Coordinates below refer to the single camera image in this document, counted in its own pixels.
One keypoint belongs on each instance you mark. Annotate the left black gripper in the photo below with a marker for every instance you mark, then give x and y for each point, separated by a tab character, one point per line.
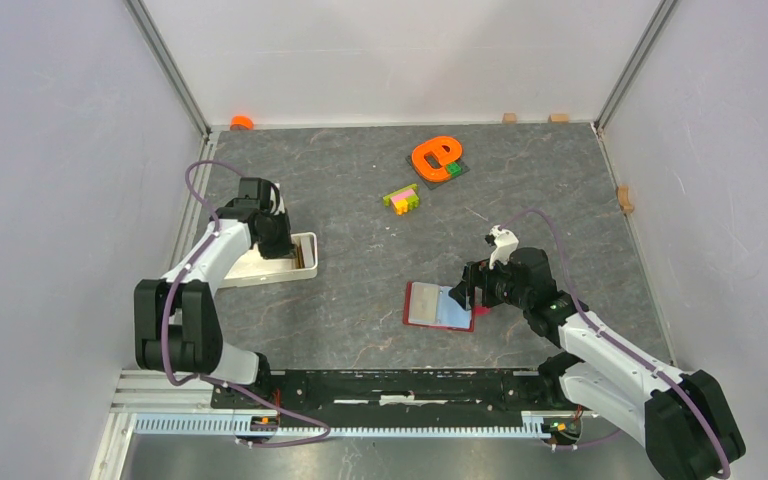
285	248

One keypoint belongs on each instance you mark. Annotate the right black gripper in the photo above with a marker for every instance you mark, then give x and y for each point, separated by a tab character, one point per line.
473	275

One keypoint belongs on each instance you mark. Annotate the red card holder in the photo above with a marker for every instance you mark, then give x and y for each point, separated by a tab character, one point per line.
429	306

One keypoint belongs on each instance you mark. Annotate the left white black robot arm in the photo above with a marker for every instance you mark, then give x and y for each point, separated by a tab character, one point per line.
177	329

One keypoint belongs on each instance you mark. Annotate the stack of credit cards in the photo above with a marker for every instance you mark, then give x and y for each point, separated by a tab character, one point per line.
299	253

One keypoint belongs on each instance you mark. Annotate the white plastic tray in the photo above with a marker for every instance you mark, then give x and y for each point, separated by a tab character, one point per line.
251	269

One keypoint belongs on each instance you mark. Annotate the colourful toy brick stack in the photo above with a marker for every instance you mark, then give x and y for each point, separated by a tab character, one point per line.
403	200

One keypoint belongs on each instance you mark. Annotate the green toy brick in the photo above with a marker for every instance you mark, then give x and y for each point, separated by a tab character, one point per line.
454	169

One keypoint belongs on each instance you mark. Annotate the orange round cap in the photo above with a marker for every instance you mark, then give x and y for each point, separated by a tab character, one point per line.
240	123

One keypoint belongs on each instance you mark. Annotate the orange e-shaped block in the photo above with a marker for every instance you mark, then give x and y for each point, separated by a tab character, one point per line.
437	160

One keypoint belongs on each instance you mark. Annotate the curved wooden piece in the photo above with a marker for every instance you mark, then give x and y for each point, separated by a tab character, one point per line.
623	195

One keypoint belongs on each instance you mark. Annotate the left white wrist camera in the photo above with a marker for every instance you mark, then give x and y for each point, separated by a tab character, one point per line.
278	204

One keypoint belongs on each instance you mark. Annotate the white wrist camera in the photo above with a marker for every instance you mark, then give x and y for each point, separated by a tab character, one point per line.
278	204
504	243

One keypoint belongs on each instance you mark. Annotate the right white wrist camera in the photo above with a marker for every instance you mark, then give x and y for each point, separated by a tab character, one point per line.
504	243

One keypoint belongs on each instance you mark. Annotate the dark square base plate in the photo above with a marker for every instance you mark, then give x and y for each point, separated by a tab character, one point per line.
434	175

